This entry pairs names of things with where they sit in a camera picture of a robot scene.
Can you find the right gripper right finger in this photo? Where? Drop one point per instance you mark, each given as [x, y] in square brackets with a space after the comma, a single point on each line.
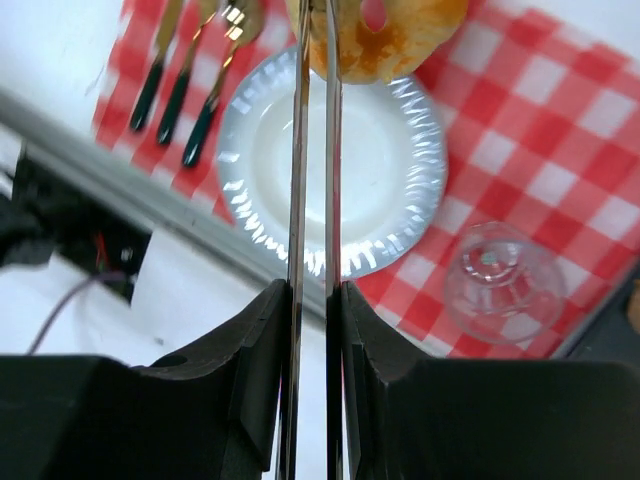
[413, 416]

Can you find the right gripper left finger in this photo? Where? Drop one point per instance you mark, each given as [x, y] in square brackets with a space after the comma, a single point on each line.
[204, 411]

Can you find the metal tongs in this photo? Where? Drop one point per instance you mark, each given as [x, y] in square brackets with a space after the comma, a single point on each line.
[314, 230]

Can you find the round bagel bread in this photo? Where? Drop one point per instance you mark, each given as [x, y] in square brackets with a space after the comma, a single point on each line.
[412, 31]

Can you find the clear plastic cup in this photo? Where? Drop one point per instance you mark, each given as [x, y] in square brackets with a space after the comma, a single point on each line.
[501, 287]

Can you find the black baking tray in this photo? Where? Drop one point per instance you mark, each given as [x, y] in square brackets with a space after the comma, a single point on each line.
[609, 335]

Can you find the red checkered cloth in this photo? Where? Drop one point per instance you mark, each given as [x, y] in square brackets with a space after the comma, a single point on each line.
[543, 133]

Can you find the white paper plate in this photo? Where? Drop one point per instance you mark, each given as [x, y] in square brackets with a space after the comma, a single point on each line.
[393, 169]

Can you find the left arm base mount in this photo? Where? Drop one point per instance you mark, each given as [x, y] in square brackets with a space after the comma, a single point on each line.
[45, 215]

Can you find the gold spoon black handle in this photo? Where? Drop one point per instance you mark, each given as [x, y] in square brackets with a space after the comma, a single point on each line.
[244, 21]

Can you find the gold fork black handle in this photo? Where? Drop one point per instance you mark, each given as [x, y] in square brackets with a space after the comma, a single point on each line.
[207, 10]

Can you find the gold knife black handle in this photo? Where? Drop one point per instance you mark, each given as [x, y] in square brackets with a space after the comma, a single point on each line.
[163, 38]

